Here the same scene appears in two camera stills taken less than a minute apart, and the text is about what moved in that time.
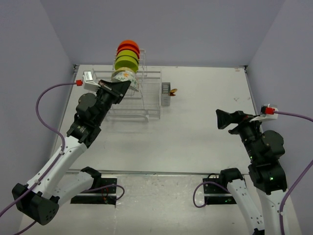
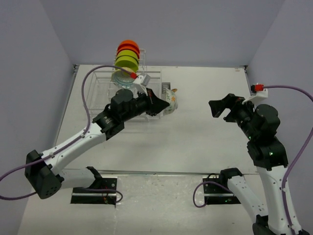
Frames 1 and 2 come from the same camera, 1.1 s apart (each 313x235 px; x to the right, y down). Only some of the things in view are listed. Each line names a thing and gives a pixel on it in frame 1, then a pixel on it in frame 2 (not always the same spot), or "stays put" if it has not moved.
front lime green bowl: [126, 61] stays put
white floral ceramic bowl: [121, 76] to [171, 98]
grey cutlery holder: [166, 98] stays put
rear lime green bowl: [127, 52] stays put
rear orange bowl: [128, 42] stays put
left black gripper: [121, 87] to [155, 104]
